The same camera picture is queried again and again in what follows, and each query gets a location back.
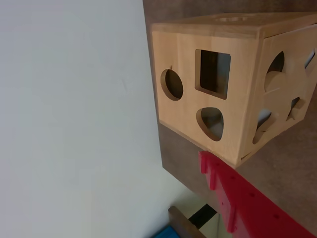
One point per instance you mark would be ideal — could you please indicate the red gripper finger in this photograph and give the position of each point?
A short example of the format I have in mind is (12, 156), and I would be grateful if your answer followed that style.
(247, 213)

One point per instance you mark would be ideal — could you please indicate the blue plastic box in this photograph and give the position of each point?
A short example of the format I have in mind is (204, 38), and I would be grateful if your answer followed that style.
(164, 233)

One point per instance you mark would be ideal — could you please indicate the wooden shape sorter box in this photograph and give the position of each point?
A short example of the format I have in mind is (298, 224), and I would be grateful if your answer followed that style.
(188, 111)

